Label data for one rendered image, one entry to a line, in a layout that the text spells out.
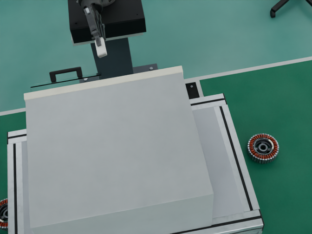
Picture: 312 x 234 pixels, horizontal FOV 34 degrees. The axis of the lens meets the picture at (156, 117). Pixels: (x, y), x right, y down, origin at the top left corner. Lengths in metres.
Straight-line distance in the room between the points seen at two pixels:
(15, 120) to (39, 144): 0.79
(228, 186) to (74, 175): 0.44
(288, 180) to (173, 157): 0.72
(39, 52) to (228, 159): 2.07
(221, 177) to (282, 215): 0.43
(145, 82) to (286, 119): 0.79
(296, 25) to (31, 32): 1.71
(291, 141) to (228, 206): 0.62
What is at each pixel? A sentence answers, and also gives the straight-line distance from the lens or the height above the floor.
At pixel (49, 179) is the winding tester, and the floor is 1.32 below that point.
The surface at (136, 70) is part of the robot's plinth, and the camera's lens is 3.08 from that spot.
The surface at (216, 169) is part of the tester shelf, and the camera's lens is 1.45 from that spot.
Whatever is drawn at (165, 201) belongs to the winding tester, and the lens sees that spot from 1.19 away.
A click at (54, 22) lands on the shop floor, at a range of 3.48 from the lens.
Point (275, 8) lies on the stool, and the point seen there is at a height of 0.07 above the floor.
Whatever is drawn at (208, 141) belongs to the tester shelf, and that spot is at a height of 1.11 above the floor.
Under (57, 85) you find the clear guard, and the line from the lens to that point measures 1.74.
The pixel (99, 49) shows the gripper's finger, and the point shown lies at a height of 1.10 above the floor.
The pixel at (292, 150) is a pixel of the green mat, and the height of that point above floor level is 0.75.
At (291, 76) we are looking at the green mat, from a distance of 2.13.
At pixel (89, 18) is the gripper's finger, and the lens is 1.79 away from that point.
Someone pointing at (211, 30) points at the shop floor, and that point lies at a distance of 3.29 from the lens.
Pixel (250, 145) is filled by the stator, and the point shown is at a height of 0.79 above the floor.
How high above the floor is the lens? 2.40
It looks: 56 degrees down
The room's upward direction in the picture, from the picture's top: 7 degrees counter-clockwise
